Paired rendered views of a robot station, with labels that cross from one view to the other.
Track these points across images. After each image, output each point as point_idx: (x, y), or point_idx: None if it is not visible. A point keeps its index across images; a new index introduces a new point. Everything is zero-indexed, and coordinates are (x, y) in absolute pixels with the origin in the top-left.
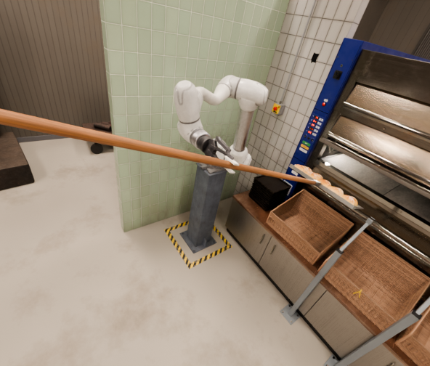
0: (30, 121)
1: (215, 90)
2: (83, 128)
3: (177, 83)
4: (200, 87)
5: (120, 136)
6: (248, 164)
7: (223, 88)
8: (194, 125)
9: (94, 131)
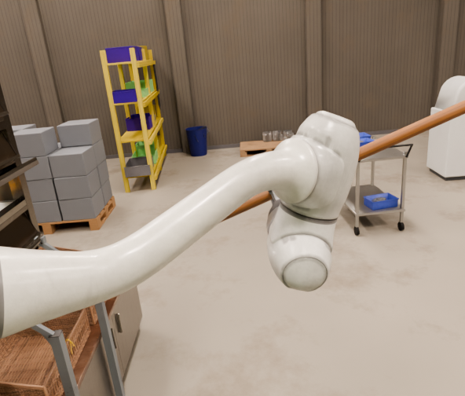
0: None
1: (56, 275)
2: None
3: (351, 121)
4: (258, 154)
5: (452, 105)
6: None
7: (29, 249)
8: None
9: None
